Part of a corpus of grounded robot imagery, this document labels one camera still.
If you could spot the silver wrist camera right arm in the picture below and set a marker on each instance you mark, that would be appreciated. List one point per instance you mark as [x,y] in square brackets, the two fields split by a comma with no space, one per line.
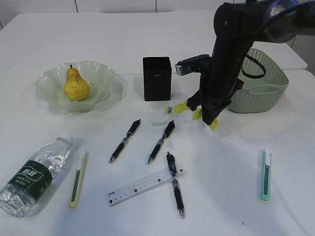
[198,64]

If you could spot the black pen on ruler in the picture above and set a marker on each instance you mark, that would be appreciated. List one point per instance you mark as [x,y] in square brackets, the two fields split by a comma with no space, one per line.
[177,193]

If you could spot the black pen left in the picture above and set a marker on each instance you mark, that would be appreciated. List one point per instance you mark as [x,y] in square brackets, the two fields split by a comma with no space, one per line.
[122,144]

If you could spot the black square pen holder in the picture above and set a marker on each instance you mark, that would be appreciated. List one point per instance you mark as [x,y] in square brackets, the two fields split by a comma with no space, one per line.
[157,78]

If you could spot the black pen middle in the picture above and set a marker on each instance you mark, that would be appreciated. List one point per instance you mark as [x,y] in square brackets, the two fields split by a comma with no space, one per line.
[170,127]

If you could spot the yellow waste paper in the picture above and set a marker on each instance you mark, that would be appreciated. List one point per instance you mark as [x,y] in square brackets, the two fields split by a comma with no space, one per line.
[179,108]

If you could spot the green woven plastic basket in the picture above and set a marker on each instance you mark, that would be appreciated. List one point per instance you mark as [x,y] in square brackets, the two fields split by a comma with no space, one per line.
[259,95]

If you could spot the clear water bottle green label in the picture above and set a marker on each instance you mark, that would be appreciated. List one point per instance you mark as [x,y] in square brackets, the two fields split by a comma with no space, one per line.
[27,186]

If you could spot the clear plastic ruler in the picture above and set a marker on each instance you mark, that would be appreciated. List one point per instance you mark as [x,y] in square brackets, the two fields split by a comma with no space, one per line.
[126,192]

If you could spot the green wavy glass plate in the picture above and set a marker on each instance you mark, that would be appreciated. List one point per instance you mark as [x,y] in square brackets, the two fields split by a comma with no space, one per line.
[49,85]

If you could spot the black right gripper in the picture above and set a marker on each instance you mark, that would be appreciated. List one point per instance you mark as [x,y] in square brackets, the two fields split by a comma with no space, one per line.
[211,106]

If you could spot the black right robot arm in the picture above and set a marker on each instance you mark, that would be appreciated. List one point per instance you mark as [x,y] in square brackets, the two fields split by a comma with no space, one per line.
[237,26]

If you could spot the yellow utility knife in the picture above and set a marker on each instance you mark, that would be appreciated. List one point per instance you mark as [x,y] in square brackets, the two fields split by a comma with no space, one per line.
[78,180]

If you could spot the yellow pear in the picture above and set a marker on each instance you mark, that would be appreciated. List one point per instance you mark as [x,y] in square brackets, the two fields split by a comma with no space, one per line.
[75,88]

